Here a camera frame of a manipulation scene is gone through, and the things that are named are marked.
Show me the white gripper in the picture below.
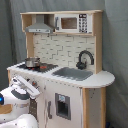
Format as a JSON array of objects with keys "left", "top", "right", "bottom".
[{"left": 11, "top": 76, "right": 40, "bottom": 99}]

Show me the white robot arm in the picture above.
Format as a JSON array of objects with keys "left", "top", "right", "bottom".
[{"left": 0, "top": 76, "right": 40, "bottom": 128}]

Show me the wooden toy kitchen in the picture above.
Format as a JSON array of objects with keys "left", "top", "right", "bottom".
[{"left": 8, "top": 10, "right": 115, "bottom": 128}]

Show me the right red stove knob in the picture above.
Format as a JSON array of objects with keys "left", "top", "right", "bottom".
[{"left": 32, "top": 81, "right": 37, "bottom": 87}]

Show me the white oven door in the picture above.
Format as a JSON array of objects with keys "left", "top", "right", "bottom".
[{"left": 27, "top": 87, "right": 45, "bottom": 125}]

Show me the silver metal pot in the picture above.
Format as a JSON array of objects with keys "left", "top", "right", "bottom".
[{"left": 25, "top": 57, "right": 40, "bottom": 68}]

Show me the black toy stovetop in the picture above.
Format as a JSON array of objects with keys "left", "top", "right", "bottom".
[{"left": 20, "top": 63, "right": 56, "bottom": 72}]

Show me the white cabinet door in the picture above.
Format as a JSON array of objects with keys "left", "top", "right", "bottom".
[{"left": 45, "top": 81, "right": 81, "bottom": 128}]

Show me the grey toy sink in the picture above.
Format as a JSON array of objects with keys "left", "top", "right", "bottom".
[{"left": 53, "top": 67, "right": 92, "bottom": 81}]

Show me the black toy faucet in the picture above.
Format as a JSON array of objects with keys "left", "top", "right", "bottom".
[{"left": 76, "top": 50, "right": 94, "bottom": 70}]

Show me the grey range hood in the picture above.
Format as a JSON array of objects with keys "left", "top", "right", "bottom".
[{"left": 25, "top": 14, "right": 54, "bottom": 34}]

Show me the white toy microwave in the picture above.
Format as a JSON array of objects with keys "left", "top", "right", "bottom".
[{"left": 55, "top": 14, "right": 92, "bottom": 33}]

